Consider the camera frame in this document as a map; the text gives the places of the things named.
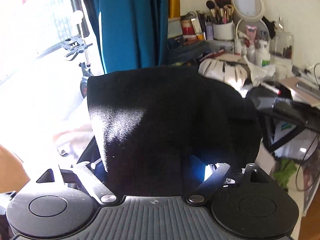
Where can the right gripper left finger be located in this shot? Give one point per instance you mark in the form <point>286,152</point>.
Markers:
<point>96,189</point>

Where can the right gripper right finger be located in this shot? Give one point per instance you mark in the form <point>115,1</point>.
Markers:
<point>205,191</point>

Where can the black hooded sweatshirt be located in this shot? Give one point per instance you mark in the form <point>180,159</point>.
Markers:
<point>157,128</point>

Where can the green cloth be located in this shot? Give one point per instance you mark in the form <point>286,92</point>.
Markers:
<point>284,172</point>

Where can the white striped bag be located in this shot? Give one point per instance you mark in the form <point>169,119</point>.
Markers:
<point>235,76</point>

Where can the pink notebook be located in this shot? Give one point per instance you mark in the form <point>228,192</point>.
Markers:
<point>301,91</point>

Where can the white brush holder cup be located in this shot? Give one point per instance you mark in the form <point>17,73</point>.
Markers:
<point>224,32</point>

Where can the clear glass jar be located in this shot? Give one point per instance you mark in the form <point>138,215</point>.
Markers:
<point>281,47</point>

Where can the teal curtain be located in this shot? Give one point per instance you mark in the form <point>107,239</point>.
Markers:
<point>131,34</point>

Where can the round makeup mirror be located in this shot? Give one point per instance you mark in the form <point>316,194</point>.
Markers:
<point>249,10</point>

